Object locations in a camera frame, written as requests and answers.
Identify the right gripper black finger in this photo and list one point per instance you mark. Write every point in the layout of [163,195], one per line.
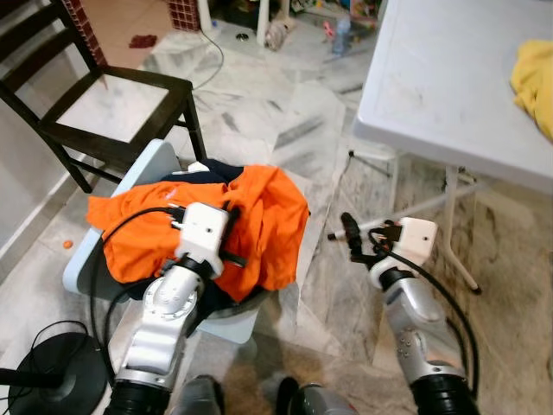
[350,232]

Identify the orange shirt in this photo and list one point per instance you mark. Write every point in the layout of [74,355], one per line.
[268,216]

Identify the yellow shirt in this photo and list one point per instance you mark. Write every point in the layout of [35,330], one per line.
[536,86]

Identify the robot left leg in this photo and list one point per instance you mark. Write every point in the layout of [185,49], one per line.
[197,398]

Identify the robot leg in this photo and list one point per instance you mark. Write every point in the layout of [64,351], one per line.
[197,398]
[324,399]

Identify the dark wooden chair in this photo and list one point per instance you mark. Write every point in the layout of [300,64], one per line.
[112,108]

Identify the robot right leg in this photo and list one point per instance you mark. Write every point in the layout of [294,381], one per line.
[324,399]

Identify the small orange ball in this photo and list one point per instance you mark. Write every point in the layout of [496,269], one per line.
[67,245]

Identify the white folding table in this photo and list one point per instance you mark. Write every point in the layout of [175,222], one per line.
[432,78]

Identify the small beige plush toy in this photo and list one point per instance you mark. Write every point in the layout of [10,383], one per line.
[281,35]

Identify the dark red cloth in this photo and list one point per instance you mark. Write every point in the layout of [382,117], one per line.
[143,41]

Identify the clear plastic bottle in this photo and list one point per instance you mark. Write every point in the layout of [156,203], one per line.
[343,36]

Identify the black round stand base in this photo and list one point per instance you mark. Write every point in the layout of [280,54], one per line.
[65,367]

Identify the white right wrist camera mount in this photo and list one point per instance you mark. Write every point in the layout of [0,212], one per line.
[416,239]

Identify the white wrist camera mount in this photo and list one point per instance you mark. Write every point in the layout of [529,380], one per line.
[203,232]
[416,239]

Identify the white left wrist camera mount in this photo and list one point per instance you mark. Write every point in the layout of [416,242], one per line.
[203,232]

